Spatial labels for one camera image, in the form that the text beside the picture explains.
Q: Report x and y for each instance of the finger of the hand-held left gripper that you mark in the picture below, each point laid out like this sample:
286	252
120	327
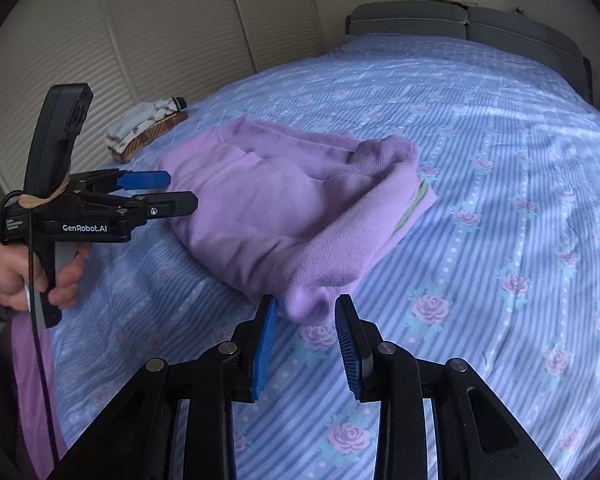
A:
145	179
170	205

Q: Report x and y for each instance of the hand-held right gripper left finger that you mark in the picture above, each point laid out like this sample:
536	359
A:
264	355

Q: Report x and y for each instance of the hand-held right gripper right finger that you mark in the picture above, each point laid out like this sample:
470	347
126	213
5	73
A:
349	355

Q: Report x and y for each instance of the purple printed sweatshirt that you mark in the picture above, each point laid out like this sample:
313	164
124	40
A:
260	210

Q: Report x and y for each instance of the person's left hand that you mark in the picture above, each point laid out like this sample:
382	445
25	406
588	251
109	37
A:
10	272

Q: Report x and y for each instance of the brown folded garment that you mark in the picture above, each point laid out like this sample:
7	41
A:
155	132

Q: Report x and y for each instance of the cream louvered wardrobe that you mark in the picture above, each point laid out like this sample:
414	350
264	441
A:
155	35

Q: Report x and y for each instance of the blue striped floral bedsheet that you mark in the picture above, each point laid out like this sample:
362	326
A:
480	210

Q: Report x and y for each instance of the grey padded headboard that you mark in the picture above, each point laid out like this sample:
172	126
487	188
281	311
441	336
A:
505	27

